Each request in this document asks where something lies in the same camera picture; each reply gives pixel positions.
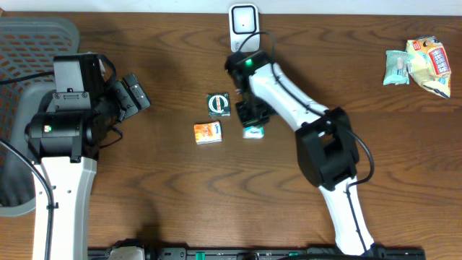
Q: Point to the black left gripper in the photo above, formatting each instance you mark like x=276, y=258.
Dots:
x=120, y=92

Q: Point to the orange small snack box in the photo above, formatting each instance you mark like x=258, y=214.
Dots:
x=208, y=132

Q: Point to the teal snack packet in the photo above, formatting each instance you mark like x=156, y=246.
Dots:
x=396, y=68

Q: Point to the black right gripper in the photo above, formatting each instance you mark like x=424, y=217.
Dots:
x=247, y=120

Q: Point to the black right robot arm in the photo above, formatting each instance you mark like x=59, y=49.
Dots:
x=327, y=148

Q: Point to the white barcode scanner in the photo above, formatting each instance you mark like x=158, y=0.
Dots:
x=243, y=21

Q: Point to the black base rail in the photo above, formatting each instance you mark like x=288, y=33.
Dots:
x=135, y=249

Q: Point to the grey plastic mesh basket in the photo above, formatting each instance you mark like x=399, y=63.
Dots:
x=28, y=46

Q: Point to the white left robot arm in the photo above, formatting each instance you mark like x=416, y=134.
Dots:
x=65, y=142

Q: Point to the white blue snack bag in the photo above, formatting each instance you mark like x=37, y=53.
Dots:
x=429, y=66

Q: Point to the green white small box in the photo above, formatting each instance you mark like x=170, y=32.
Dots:
x=253, y=132

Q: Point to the round green label package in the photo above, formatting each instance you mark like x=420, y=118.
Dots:
x=218, y=105

